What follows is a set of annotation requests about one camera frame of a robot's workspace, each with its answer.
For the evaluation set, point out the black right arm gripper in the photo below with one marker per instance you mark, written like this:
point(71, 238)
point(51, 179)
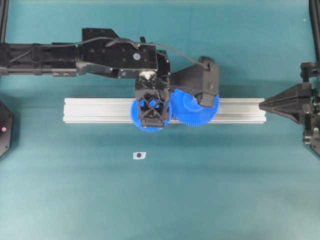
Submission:
point(308, 112)

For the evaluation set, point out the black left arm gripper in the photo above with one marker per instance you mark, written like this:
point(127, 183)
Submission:
point(150, 68)

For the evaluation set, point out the small blue plastic gear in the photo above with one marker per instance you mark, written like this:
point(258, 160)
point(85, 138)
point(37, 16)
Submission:
point(150, 128)

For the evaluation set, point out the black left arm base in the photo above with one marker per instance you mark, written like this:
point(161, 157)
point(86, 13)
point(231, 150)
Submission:
point(6, 128)

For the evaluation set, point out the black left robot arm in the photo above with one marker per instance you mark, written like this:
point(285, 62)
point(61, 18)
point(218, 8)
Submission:
point(100, 52)

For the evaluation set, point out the large blue plastic gear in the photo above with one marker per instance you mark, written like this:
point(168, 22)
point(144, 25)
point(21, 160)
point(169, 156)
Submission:
point(187, 111)

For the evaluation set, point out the white marker sticker with dot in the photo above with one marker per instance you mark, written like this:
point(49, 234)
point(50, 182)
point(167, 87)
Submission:
point(139, 155)

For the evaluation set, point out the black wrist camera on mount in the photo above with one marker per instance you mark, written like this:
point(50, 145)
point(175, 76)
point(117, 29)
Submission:
point(200, 81)

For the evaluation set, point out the aluminium extrusion rail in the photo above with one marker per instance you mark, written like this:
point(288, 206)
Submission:
point(118, 111)

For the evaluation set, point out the black right frame post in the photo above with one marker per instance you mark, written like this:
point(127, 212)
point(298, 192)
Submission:
point(314, 12)

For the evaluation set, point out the black frame post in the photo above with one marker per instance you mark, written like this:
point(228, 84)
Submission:
point(314, 12)
point(4, 10)

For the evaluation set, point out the black left frame post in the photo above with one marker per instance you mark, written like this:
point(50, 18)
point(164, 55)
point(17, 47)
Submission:
point(4, 10)

